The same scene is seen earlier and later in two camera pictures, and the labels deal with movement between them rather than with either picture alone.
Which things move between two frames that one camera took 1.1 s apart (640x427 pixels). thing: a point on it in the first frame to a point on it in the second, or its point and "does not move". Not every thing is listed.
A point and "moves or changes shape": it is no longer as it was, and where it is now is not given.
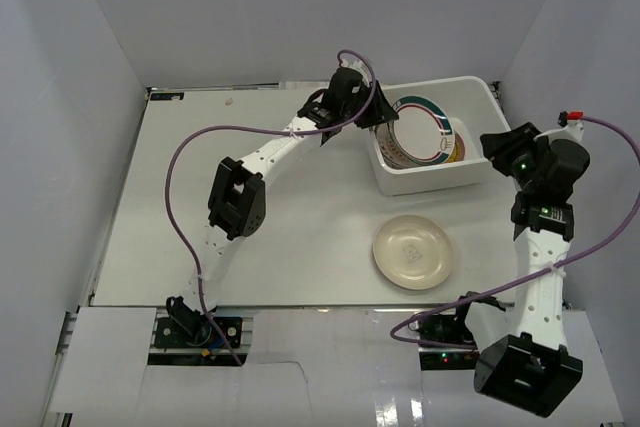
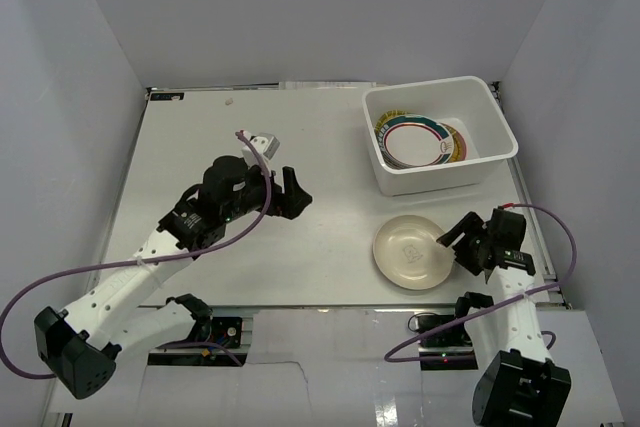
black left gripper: (373, 110) to (279, 198)
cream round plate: (413, 251) does not move
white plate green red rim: (423, 134) moves or changes shape
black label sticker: (166, 96) does not move
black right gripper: (500, 147) to (471, 225)
